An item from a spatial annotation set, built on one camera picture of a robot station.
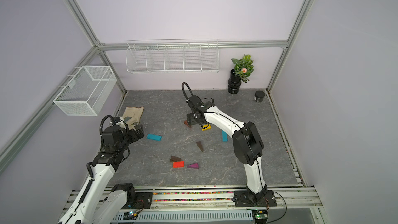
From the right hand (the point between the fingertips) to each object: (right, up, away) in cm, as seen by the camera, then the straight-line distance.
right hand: (195, 119), depth 92 cm
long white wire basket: (-15, +40, +7) cm, 44 cm away
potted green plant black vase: (+29, +32, +4) cm, 43 cm away
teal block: (-26, -11, +2) cm, 28 cm away
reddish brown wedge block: (-7, -3, +9) cm, 12 cm away
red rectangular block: (-9, -25, -5) cm, 27 cm away
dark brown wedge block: (+3, -16, -1) cm, 16 cm away
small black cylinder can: (+45, +15, +20) cm, 52 cm away
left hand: (-31, -4, -11) cm, 33 cm away
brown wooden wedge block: (-12, -22, -6) cm, 25 cm away
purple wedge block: (-1, -24, -8) cm, 26 cm away
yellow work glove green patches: (-45, +1, +14) cm, 47 cm away
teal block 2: (+17, -11, +2) cm, 21 cm away
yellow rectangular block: (+7, -2, -18) cm, 20 cm away
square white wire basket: (-59, +15, -8) cm, 61 cm away
